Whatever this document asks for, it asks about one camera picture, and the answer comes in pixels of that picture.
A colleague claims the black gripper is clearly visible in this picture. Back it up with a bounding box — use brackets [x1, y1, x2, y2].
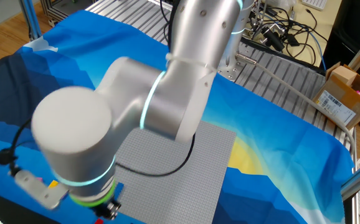
[92, 200, 122, 221]

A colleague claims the grey Lego baseplate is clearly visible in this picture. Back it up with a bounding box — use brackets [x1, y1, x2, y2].
[113, 120, 237, 224]

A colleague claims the blue mountain print cloth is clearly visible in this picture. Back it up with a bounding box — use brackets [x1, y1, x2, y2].
[0, 9, 355, 224]

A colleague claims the black clamp device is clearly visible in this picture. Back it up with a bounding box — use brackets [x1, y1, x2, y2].
[259, 23, 286, 53]

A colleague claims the black power adapter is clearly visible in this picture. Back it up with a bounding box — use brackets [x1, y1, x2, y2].
[285, 32, 301, 47]

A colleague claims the open cardboard box with label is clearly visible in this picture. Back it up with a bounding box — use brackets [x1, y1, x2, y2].
[311, 61, 360, 131]

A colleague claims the small tan cardboard box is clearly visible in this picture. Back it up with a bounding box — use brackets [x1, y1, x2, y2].
[330, 65, 358, 87]

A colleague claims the white keyboard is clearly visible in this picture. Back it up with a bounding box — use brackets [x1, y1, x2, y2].
[300, 0, 328, 11]

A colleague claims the black cabinet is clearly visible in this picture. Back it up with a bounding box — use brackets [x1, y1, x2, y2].
[322, 0, 360, 88]

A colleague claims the green flange ring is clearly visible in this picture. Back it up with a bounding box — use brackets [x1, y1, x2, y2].
[69, 182, 117, 208]

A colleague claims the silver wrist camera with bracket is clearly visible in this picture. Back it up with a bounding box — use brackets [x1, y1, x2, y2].
[13, 169, 70, 211]

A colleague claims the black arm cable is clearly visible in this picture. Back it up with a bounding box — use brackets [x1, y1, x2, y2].
[0, 118, 197, 179]

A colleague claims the black white striped frame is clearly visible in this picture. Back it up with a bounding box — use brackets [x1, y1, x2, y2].
[40, 0, 102, 28]

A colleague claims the grey hose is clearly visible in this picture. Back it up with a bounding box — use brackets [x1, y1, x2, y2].
[235, 52, 356, 162]

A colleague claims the blue cable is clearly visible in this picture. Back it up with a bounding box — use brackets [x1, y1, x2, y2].
[306, 29, 328, 72]

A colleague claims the black desk cable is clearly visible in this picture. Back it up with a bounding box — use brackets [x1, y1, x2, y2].
[245, 6, 329, 68]

